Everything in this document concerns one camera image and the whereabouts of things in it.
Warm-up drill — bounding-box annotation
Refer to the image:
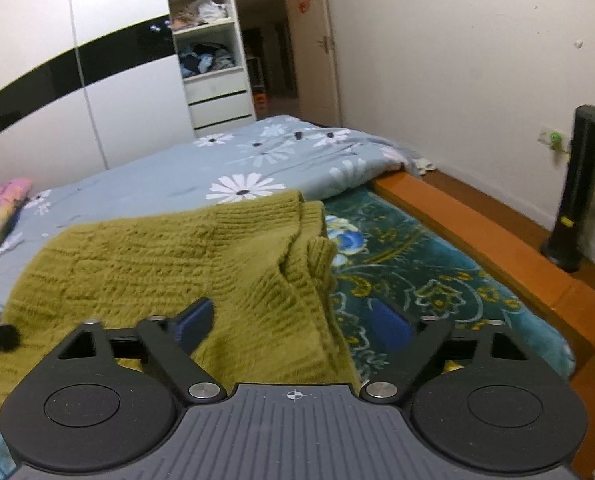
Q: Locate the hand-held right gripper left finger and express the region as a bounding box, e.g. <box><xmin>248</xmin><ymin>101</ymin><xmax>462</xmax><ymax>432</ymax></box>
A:
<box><xmin>56</xmin><ymin>297</ymin><xmax>227</xmax><ymax>404</ymax></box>

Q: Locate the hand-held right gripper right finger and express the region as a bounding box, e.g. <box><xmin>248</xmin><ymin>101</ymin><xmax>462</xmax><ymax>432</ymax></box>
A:
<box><xmin>361</xmin><ymin>302</ymin><xmax>534</xmax><ymax>404</ymax></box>

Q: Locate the olive green knitted sweater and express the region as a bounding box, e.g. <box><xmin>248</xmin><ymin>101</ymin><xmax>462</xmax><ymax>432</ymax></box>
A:
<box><xmin>0</xmin><ymin>191</ymin><xmax>363</xmax><ymax>418</ymax></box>

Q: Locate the pile of dark blue clothes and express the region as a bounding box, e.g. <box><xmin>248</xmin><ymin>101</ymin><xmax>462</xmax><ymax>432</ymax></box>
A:
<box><xmin>178</xmin><ymin>42</ymin><xmax>236</xmax><ymax>79</ymax></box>

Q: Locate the pile of white pink clothes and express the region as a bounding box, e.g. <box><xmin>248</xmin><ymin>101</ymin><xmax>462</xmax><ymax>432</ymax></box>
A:
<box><xmin>170</xmin><ymin>0</ymin><xmax>228</xmax><ymax>31</ymax></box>

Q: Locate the teal floral plush blanket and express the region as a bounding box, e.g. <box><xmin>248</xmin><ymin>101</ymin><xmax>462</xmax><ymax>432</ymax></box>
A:
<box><xmin>0</xmin><ymin>185</ymin><xmax>575</xmax><ymax>480</ymax></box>

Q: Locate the pink cartoon print blanket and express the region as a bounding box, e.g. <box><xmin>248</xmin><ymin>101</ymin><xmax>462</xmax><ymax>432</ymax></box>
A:
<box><xmin>0</xmin><ymin>177</ymin><xmax>33</xmax><ymax>248</ymax></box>

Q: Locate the grey-blue daisy print quilt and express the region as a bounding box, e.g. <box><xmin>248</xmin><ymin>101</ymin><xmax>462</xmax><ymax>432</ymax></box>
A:
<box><xmin>0</xmin><ymin>115</ymin><xmax>421</xmax><ymax>321</ymax></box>

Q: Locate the white sliding-door wardrobe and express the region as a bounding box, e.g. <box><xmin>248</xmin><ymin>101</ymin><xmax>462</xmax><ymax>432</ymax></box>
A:
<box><xmin>0</xmin><ymin>0</ymin><xmax>196</xmax><ymax>196</ymax></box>

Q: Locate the white open shelf unit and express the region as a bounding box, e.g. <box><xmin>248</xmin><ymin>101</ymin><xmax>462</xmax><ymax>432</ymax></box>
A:
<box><xmin>162</xmin><ymin>0</ymin><xmax>257</xmax><ymax>137</ymax></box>

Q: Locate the black tower heater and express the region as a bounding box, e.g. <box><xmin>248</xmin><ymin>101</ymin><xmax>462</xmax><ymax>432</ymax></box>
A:
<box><xmin>541</xmin><ymin>105</ymin><xmax>595</xmax><ymax>274</ymax></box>

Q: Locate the cream room door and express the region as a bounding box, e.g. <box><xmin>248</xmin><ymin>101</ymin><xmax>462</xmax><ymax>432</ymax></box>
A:
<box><xmin>285</xmin><ymin>0</ymin><xmax>341</xmax><ymax>129</ymax></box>

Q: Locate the wooden bed frame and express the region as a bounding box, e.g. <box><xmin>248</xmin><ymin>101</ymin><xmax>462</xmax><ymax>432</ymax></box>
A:
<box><xmin>372</xmin><ymin>170</ymin><xmax>595</xmax><ymax>386</ymax></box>

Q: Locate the white wall socket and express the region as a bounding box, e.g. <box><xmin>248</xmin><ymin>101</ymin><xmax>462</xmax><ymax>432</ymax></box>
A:
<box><xmin>537</xmin><ymin>127</ymin><xmax>566</xmax><ymax>152</ymax></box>

